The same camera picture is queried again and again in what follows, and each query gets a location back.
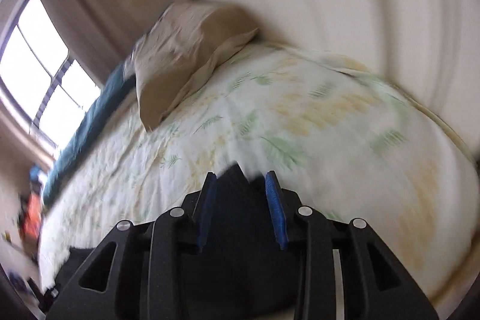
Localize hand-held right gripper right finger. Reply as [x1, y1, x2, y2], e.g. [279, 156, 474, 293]
[265, 170, 439, 320]

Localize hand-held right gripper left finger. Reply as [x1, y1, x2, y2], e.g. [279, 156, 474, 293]
[47, 172, 218, 320]

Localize black pants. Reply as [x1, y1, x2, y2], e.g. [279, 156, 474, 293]
[41, 163, 301, 320]

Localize floral bed sheet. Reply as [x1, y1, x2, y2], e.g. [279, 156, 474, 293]
[37, 43, 475, 313]

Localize teal blanket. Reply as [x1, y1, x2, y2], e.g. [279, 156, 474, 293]
[43, 59, 137, 206]

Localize beige pillow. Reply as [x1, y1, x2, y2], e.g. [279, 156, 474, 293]
[131, 1, 260, 131]

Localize blue bag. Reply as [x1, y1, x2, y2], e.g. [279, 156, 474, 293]
[29, 166, 50, 184]

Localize orange box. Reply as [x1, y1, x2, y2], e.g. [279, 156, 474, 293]
[20, 193, 42, 242]

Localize window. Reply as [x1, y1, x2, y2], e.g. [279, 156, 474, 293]
[0, 0, 102, 148]

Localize white window guard rail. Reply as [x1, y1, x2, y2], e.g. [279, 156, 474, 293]
[33, 58, 102, 131]

